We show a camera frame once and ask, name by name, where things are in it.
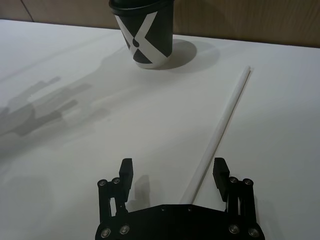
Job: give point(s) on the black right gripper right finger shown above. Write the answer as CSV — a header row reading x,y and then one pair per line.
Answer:
x,y
221,175

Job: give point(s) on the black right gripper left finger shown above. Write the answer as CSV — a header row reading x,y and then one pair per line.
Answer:
x,y
126,172

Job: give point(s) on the white drinking straw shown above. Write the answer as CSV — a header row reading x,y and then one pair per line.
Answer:
x,y
225,122

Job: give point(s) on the white table cloth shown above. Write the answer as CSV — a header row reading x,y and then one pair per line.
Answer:
x,y
75,150

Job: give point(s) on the black paper cup white cross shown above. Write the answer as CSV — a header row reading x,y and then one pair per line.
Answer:
x,y
147,40

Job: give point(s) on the black plastic cup lid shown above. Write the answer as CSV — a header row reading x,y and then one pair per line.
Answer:
x,y
140,6

